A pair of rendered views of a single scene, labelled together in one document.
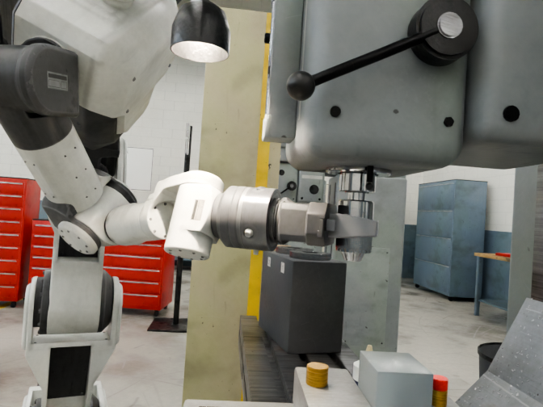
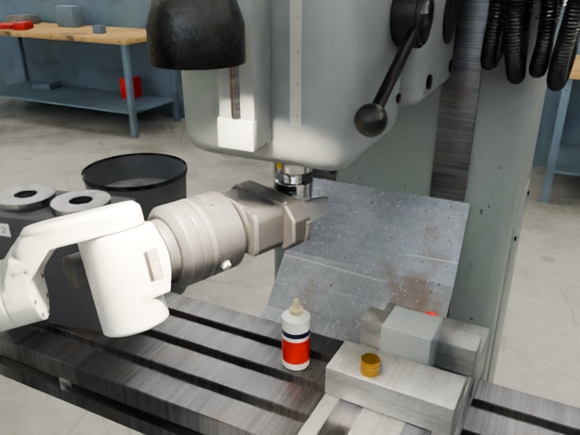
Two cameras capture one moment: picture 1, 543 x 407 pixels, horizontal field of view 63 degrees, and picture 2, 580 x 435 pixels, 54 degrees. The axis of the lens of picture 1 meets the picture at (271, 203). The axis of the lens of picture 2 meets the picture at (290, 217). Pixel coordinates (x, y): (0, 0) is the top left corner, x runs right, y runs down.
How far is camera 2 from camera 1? 0.57 m
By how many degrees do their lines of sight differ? 62
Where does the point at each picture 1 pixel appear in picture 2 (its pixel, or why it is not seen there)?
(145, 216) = (27, 302)
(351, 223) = (312, 208)
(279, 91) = (260, 87)
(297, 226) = (274, 235)
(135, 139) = not seen: outside the picture
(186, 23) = (223, 36)
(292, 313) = not seen: hidden behind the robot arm
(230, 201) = (199, 237)
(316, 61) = (344, 68)
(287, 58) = (262, 38)
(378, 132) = not seen: hidden behind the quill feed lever
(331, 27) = (360, 25)
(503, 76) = (429, 48)
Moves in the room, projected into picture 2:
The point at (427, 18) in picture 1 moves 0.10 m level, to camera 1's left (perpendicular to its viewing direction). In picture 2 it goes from (421, 10) to (381, 18)
